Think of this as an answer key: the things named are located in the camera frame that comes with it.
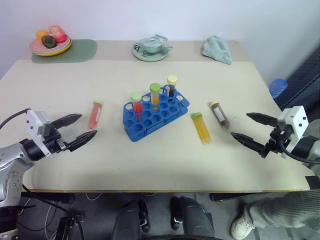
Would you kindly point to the orange toy fruit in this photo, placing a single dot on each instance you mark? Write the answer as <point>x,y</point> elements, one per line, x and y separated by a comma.
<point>42,33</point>

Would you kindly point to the black floor device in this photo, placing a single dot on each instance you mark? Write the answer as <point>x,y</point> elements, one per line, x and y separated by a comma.
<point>71,226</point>

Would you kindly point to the light green plate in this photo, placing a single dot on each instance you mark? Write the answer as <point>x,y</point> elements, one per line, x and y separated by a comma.
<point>150,58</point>

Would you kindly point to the blue test tube rack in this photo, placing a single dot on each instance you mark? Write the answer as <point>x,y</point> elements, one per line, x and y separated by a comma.
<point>152,125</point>

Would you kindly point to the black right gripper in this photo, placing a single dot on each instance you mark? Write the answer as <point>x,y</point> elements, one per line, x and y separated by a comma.
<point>275,143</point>

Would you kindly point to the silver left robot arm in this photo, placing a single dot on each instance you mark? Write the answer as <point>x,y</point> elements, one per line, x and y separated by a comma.
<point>12,155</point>

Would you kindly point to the pink toy food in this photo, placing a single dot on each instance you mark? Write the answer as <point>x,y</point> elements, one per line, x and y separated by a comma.
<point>58,33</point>

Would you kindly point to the green placemat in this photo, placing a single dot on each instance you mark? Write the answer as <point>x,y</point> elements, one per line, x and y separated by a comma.
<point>80,51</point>

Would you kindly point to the pink plate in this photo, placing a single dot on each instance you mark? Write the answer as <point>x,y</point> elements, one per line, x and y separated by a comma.
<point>36,47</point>

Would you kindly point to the crumpled silver plastic bag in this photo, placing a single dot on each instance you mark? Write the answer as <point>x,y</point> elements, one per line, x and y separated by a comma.
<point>152,41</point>

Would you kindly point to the grey green trouser leg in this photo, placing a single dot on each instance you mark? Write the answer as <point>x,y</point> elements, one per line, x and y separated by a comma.
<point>282,210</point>

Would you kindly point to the dark grey rounded shell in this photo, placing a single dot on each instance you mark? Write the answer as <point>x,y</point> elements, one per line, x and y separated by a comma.
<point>128,220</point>
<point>192,217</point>

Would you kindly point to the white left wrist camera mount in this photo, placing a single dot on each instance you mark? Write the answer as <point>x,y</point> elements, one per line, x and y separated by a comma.
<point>33,125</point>

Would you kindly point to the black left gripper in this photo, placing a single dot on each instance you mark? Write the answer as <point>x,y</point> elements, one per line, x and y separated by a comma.
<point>53,143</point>

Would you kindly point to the dark green brown toy food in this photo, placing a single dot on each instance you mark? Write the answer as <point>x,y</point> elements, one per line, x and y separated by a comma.
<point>48,41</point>

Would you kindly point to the black padded chair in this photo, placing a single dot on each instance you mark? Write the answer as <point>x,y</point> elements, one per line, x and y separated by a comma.
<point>305,77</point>

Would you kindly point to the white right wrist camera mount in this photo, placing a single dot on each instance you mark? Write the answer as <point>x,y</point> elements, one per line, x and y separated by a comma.
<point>296,122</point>

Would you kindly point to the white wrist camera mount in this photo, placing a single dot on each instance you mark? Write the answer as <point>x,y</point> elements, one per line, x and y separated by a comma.
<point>33,125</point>
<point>296,122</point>

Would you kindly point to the white shoe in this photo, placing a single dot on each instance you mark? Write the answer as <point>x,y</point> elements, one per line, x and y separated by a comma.
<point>241,226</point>

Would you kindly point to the red tube green cap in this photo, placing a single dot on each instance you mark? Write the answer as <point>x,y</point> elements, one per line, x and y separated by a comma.
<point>95,115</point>
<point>137,106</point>

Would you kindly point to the light teal cloth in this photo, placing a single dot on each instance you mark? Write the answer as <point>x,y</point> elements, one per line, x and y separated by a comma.
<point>217,50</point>

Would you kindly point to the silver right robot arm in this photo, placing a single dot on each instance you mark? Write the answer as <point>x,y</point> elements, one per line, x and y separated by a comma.
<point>303,147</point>

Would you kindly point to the dark tube cream cap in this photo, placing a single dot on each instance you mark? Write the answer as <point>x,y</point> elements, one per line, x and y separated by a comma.
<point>172,90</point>

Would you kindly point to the blue bottle cap object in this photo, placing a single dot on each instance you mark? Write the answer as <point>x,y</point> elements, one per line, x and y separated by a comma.
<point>278,87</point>

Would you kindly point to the yellow tube green cap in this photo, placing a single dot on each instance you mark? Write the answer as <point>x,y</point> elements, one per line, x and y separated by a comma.
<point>202,130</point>

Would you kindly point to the light green bowl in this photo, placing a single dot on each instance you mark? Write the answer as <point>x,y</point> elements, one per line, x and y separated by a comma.
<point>155,50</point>

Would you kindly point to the orange tube green cap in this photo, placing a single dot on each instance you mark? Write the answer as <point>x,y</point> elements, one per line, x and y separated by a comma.
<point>155,98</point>

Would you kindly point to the brown tube cream cap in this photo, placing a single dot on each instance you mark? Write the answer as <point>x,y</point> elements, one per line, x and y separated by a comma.
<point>220,116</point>

